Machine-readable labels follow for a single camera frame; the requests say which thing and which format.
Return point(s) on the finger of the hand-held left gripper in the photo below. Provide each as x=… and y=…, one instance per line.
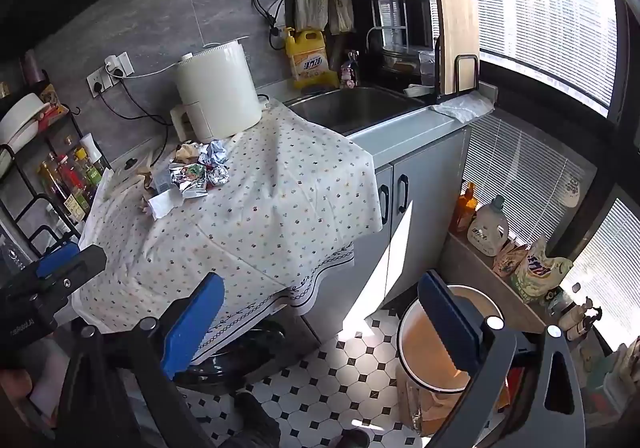
x=85, y=264
x=57, y=259

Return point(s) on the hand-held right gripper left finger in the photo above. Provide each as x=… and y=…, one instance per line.
x=192, y=328

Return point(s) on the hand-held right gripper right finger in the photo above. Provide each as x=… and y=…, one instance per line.
x=450, y=323

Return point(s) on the white trash bin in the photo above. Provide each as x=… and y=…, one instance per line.
x=425, y=343

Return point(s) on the person's left hand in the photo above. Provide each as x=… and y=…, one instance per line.
x=15, y=383

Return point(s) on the black round stool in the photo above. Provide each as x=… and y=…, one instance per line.
x=240, y=355

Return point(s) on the black spice rack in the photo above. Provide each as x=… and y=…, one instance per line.
x=20, y=208

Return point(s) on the row of condiment bottles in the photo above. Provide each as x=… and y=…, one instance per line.
x=70, y=183

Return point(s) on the pink printed packet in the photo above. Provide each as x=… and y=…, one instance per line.
x=509, y=260

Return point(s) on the brown paper bag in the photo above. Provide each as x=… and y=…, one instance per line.
x=415, y=410

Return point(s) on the white detergent jug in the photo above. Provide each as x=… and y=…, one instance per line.
x=487, y=230

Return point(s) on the white tissue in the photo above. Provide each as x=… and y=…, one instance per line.
x=165, y=204

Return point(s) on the green laundry powder bag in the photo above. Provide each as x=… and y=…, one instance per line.
x=540, y=275

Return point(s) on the torn brown paper piece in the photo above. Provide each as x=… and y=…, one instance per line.
x=145, y=176

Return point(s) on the person's leg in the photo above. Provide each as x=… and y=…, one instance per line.
x=255, y=420

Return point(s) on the orange spray bottle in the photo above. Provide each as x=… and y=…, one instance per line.
x=465, y=210

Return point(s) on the white pump bottle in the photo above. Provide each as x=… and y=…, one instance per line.
x=586, y=324
x=570, y=317

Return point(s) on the crumpled silver foil wrapper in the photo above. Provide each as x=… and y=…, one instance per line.
x=187, y=180

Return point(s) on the floral white tablecloth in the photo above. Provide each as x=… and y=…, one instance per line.
x=260, y=208

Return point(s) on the stacked white bowls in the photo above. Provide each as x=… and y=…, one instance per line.
x=22, y=120

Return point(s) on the grey cabinet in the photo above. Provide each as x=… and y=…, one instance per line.
x=430, y=177

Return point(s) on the black slipper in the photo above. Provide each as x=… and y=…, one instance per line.
x=352, y=439

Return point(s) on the large window blind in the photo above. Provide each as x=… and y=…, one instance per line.
x=520, y=167

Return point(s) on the crumpled blue white wrapper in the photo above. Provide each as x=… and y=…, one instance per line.
x=214, y=151

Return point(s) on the narrow window blind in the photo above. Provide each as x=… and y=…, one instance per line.
x=610, y=253

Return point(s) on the round white blind ornament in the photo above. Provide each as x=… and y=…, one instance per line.
x=571, y=191

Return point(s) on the white air fryer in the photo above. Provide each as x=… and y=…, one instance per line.
x=215, y=92

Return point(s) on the white dish cloth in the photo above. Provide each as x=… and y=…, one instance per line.
x=462, y=106

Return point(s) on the steel sink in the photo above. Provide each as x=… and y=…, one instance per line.
x=350, y=107

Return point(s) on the glass bowl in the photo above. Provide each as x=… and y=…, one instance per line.
x=402, y=56

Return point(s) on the yellow dish soap bottle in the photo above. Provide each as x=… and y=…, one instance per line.
x=310, y=60

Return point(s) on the wooden cutting board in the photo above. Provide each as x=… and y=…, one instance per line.
x=457, y=27

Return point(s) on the black dish rack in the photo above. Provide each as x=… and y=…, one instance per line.
x=375, y=12

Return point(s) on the grey wall socket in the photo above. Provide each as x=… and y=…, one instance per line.
x=97, y=83

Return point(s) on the white wall socket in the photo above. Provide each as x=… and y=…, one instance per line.
x=119, y=64

